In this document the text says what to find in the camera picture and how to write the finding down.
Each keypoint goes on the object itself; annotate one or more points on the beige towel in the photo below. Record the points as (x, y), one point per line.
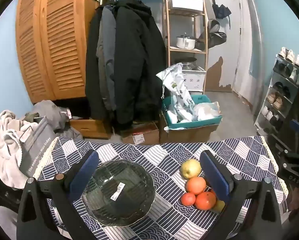
(4, 140)

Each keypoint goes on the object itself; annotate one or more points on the grey shoe rack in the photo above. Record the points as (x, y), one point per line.
(264, 106)

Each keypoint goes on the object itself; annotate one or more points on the wooden drawer box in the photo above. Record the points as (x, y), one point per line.
(89, 127)

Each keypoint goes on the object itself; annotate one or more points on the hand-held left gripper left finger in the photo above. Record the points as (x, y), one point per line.
(85, 173)

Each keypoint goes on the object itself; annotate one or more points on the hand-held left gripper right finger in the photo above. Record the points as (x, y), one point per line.
(214, 177)

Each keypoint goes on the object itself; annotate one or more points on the clear plastic bag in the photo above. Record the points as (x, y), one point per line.
(207, 111)

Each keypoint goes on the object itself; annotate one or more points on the white storage bin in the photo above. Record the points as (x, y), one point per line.
(187, 3)

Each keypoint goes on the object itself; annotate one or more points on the black folded umbrella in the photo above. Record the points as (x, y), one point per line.
(222, 11)

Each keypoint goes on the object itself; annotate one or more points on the large orange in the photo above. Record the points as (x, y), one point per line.
(205, 200)

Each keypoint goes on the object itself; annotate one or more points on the white door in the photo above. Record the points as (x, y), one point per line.
(244, 55)

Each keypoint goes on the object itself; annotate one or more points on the large cardboard box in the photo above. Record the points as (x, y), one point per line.
(189, 135)

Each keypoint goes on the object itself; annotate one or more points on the white labelled box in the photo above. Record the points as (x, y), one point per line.
(195, 80)

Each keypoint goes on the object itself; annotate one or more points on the metal pot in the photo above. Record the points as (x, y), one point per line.
(188, 63)

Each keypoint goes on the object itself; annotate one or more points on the green yellow pear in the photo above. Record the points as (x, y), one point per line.
(220, 206)

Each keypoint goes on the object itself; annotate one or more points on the wooden shelf rack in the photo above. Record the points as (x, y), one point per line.
(167, 30)

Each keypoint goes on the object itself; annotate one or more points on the white cooking pot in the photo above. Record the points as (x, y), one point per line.
(185, 42)

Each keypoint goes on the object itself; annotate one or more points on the large black coat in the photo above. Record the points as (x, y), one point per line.
(134, 67)

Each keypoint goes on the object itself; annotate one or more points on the ribbed glass bowl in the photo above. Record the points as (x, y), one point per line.
(119, 205)

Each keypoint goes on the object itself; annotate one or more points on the wooden louvered wardrobe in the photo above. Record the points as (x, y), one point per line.
(59, 42)

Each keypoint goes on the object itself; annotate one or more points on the grey coat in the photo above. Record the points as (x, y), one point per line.
(105, 42)

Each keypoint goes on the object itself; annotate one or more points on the yellow-green apple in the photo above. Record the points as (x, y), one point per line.
(190, 168)

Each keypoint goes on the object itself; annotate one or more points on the blue white patterned tablecloth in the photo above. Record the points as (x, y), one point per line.
(164, 155)

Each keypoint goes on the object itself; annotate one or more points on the dark hanging bag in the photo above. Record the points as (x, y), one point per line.
(214, 38)

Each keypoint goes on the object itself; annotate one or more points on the grey fabric storage bag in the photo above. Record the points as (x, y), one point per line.
(37, 145)

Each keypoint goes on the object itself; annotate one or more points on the grey garment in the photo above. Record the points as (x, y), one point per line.
(49, 112)

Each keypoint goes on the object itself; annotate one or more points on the red label cardboard box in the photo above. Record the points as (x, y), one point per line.
(142, 136)

